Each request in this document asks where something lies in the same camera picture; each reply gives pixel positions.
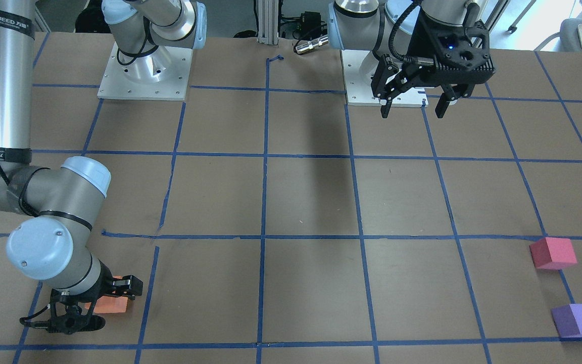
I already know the black power adapter background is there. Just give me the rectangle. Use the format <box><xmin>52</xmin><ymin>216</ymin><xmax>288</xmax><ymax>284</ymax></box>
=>
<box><xmin>299</xmin><ymin>11</ymin><xmax>321</xmax><ymax>33</ymax></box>

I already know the purple foam block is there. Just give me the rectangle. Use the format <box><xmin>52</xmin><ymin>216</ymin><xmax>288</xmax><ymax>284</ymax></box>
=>
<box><xmin>551</xmin><ymin>303</ymin><xmax>582</xmax><ymax>338</ymax></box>

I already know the silver cylindrical connector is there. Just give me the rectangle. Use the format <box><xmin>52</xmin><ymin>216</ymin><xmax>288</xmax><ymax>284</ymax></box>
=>
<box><xmin>293</xmin><ymin>35</ymin><xmax>329</xmax><ymax>56</ymax></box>

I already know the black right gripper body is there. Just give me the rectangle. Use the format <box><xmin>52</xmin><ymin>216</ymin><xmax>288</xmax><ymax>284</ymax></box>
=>
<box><xmin>20</xmin><ymin>264</ymin><xmax>119</xmax><ymax>335</ymax></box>

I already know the aluminium frame post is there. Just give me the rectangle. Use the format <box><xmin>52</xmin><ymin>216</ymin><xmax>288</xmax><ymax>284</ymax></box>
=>
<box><xmin>254</xmin><ymin>0</ymin><xmax>281</xmax><ymax>46</ymax></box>

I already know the silver robot arm image left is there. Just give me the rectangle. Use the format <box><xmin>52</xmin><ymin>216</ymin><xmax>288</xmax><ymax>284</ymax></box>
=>
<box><xmin>0</xmin><ymin>1</ymin><xmax>496</xmax><ymax>302</ymax></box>

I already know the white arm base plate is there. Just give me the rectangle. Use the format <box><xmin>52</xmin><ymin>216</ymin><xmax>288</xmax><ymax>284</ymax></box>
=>
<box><xmin>97</xmin><ymin>44</ymin><xmax>193</xmax><ymax>101</ymax></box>
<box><xmin>341</xmin><ymin>50</ymin><xmax>429</xmax><ymax>108</ymax></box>

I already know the red foam block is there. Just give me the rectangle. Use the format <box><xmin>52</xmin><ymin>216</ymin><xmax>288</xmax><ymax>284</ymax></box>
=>
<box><xmin>529</xmin><ymin>237</ymin><xmax>577</xmax><ymax>270</ymax></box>

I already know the orange foam block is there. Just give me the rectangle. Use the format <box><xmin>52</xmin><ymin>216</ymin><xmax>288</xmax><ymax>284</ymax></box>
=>
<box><xmin>93</xmin><ymin>296</ymin><xmax>129</xmax><ymax>315</ymax></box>

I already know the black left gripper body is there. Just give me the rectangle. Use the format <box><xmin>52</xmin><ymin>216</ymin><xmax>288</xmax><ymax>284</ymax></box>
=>
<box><xmin>400</xmin><ymin>10</ymin><xmax>496</xmax><ymax>98</ymax></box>

